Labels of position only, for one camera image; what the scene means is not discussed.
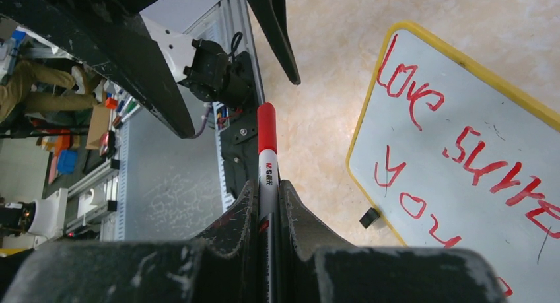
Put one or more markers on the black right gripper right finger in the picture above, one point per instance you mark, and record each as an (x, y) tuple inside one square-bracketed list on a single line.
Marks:
[(324, 267)]

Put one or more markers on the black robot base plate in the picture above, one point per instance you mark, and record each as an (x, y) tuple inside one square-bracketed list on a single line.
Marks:
[(236, 136)]

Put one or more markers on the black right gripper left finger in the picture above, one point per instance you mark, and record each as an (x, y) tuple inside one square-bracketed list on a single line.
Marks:
[(217, 265)]

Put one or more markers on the red marker cap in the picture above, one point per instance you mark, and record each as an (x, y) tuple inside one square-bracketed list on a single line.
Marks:
[(267, 127)]

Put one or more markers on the yellow framed whiteboard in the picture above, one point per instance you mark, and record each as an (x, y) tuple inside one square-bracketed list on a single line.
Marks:
[(453, 156)]

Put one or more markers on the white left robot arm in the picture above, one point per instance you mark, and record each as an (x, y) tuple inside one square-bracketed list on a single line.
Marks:
[(203, 66)]

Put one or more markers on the aluminium frame rail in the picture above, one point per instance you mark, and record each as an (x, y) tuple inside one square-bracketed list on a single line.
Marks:
[(160, 186)]

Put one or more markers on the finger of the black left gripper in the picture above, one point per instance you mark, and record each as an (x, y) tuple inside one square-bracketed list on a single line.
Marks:
[(272, 18), (111, 37)]

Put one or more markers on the red white marker pen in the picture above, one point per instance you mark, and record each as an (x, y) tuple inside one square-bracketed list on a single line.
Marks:
[(268, 196)]

